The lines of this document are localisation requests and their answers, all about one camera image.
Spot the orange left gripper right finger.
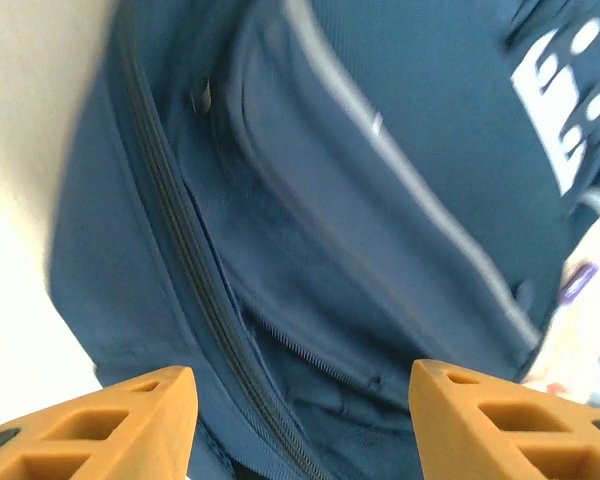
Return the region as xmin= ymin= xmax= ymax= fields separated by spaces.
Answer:
xmin=409 ymin=358 xmax=600 ymax=480

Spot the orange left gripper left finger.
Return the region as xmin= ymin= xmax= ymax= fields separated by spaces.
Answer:
xmin=0 ymin=364 xmax=200 ymax=480

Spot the navy blue school backpack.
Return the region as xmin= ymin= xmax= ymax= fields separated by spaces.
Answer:
xmin=47 ymin=0 xmax=600 ymax=480

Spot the purple pen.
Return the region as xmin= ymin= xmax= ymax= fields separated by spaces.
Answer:
xmin=559 ymin=262 xmax=600 ymax=306

